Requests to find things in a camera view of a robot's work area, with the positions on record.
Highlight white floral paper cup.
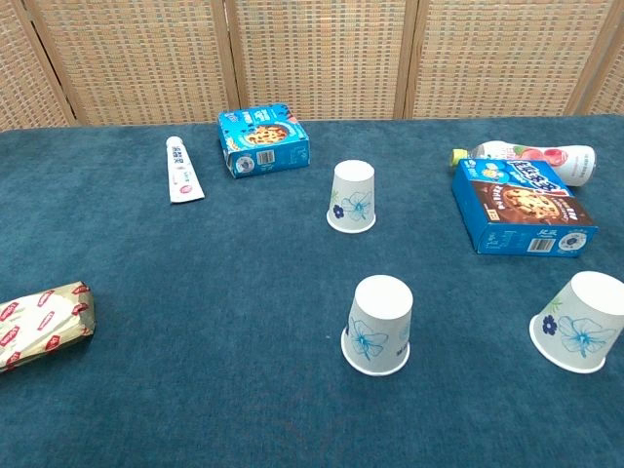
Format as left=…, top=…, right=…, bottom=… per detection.
left=340, top=274, right=414, bottom=377
left=326, top=159, right=377, bottom=234
left=528, top=270, right=624, bottom=375

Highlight small blue cookie box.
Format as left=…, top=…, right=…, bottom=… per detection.
left=216, top=101, right=312, bottom=179

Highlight blue tablecloth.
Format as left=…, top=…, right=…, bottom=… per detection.
left=0, top=114, right=624, bottom=468

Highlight white toothpaste tube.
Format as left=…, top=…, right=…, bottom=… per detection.
left=165, top=136, right=206, bottom=205

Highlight woven folding screen panel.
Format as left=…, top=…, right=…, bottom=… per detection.
left=403, top=0, right=624, bottom=121
left=21, top=0, right=240, bottom=127
left=582, top=28, right=624, bottom=117
left=222, top=0, right=420, bottom=122
left=0, top=0, right=77, bottom=132

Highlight large blue cookie box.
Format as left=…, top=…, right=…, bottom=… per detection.
left=450, top=158, right=600, bottom=258

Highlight white pink drink bottle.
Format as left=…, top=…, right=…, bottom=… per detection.
left=449, top=139, right=597, bottom=187

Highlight gold red-logo snack package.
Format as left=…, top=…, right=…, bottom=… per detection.
left=0, top=281, right=96, bottom=374

